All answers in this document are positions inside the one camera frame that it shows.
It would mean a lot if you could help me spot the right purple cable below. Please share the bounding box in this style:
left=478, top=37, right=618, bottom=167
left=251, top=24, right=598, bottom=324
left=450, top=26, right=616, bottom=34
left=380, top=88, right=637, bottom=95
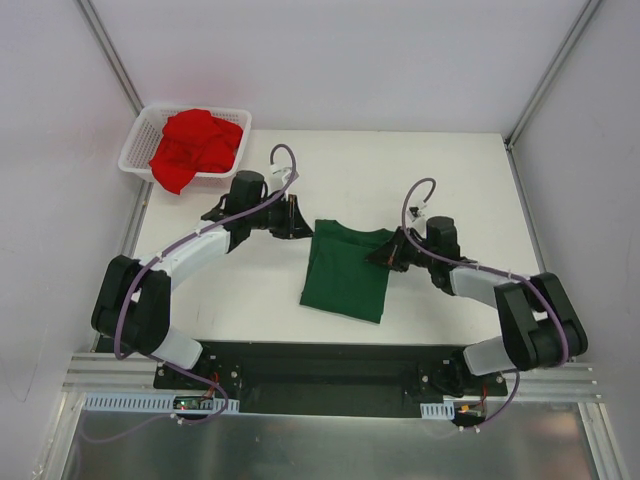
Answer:
left=401, top=178, right=574, bottom=436

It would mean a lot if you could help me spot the green t shirt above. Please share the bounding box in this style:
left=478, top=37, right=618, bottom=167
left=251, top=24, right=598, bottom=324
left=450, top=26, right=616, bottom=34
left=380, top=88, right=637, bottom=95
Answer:
left=300, top=219, right=393, bottom=324

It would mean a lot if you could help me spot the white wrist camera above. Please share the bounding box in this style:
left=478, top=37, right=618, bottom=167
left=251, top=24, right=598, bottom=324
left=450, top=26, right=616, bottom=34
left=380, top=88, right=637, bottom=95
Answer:
left=269, top=164, right=297, bottom=192
left=405, top=204, right=427, bottom=229

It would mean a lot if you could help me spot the white plastic basket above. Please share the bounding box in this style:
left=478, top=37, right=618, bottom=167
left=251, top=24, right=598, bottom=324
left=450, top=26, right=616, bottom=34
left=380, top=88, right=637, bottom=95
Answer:
left=118, top=104, right=252, bottom=192

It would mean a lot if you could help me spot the slotted cable duct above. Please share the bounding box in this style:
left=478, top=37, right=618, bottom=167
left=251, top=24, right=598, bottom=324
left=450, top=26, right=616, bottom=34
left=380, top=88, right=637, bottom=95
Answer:
left=84, top=393, right=240, bottom=415
left=420, top=401, right=455, bottom=421

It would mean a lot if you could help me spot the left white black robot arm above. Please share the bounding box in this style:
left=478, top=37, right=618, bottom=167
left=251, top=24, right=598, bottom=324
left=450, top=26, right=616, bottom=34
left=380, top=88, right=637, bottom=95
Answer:
left=91, top=170, right=313, bottom=389

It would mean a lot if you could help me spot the right slotted cable duct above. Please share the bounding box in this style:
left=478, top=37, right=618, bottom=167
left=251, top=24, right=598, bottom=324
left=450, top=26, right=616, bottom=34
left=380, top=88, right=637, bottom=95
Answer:
left=420, top=401, right=455, bottom=421

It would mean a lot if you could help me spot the purple cable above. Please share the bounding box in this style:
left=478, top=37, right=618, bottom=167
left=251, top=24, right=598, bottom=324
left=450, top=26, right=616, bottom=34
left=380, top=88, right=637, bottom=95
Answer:
left=401, top=178, right=574, bottom=436
left=113, top=144, right=300, bottom=426

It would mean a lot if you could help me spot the left aluminium corner post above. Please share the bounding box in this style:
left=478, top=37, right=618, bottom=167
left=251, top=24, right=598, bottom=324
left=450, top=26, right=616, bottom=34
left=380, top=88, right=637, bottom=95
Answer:
left=74, top=0, right=144, bottom=115

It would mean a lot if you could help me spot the right aluminium corner post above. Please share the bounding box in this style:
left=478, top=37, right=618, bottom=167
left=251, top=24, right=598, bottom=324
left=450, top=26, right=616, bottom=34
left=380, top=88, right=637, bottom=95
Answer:
left=504, top=0, right=604, bottom=152

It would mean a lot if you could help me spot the red t shirt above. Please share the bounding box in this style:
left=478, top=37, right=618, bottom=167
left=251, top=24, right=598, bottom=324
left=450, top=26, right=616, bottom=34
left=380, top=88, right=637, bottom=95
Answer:
left=149, top=109, right=244, bottom=195

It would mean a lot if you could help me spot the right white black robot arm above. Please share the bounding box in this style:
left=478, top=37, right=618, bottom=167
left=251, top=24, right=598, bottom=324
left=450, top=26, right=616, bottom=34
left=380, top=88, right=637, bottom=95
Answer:
left=366, top=216, right=589, bottom=395

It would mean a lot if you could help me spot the aluminium corner post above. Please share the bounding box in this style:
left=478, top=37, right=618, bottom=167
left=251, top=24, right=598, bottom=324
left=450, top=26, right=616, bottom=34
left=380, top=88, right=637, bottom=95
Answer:
left=74, top=0, right=144, bottom=115
left=504, top=0, right=604, bottom=152

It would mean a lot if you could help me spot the left slotted cable duct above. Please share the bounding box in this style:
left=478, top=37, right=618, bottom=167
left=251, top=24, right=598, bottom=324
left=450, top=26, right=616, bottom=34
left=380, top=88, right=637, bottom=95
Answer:
left=84, top=393, right=240, bottom=415

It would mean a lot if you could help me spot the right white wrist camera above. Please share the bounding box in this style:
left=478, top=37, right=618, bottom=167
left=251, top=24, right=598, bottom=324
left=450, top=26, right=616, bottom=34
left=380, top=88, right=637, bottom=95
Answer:
left=405, top=204, right=427, bottom=229

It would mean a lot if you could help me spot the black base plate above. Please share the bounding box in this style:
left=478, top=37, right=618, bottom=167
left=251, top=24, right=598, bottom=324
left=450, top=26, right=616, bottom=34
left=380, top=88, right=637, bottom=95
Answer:
left=153, top=341, right=507, bottom=418

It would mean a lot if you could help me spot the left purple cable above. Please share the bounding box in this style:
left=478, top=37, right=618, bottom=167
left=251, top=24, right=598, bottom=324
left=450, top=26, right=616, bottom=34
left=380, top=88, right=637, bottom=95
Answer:
left=113, top=144, right=300, bottom=426

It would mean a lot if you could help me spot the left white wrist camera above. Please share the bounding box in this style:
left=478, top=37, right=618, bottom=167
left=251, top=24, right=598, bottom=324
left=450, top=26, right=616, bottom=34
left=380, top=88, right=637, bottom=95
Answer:
left=269, top=164, right=297, bottom=192

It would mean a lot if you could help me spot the aluminium rail frame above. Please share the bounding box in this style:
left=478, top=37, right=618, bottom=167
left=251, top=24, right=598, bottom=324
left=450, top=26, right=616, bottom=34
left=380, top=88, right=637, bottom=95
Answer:
left=62, top=350, right=602, bottom=402

